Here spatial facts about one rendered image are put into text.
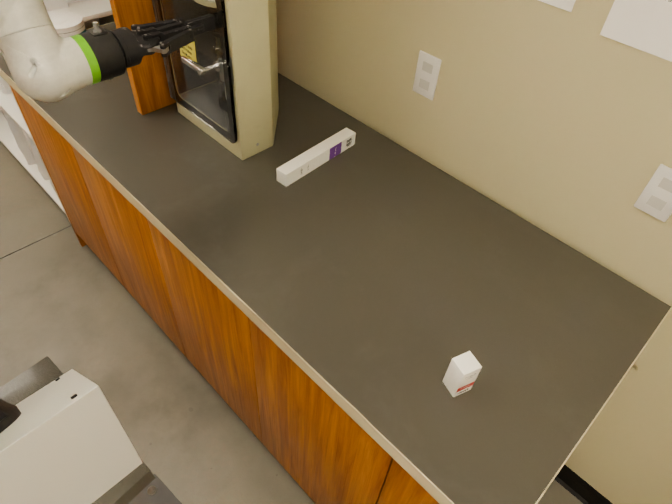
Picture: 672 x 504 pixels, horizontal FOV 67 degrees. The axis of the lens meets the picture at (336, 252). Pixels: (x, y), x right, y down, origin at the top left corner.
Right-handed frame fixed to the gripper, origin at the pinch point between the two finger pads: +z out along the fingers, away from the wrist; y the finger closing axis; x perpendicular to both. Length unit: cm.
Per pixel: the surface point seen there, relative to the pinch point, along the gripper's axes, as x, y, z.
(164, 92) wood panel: 32.5, 32.4, 4.2
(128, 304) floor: 131, 50, -23
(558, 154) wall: 18, -70, 48
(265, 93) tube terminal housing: 19.7, -4.6, 13.8
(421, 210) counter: 37, -51, 27
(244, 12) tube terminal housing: -2.1, -4.6, 8.9
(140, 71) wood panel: 23.8, 32.4, -1.7
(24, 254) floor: 131, 107, -44
